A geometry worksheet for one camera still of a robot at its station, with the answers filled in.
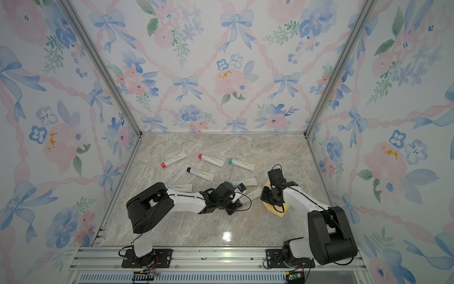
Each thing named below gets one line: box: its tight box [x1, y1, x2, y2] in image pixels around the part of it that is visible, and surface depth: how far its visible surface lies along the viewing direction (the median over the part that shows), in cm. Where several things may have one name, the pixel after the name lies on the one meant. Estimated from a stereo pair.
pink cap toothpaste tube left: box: [160, 150, 188, 169], surface depth 108 cm
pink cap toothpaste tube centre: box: [198, 153, 226, 168], surface depth 108 cm
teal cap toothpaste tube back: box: [227, 158, 256, 171], surface depth 105 cm
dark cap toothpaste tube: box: [238, 186, 263, 204], surface depth 93 cm
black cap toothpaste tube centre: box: [186, 166, 216, 182], surface depth 101 cm
